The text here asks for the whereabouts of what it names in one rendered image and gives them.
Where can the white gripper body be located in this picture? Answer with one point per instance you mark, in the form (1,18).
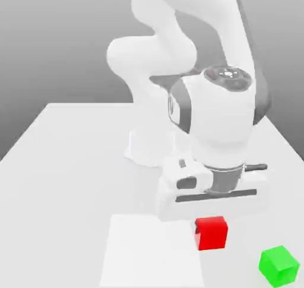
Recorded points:
(213,203)

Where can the small red cube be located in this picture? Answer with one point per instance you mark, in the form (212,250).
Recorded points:
(212,233)

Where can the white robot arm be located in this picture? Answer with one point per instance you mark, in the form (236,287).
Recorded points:
(213,117)

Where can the small green cube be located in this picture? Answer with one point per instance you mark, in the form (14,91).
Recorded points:
(279,266)

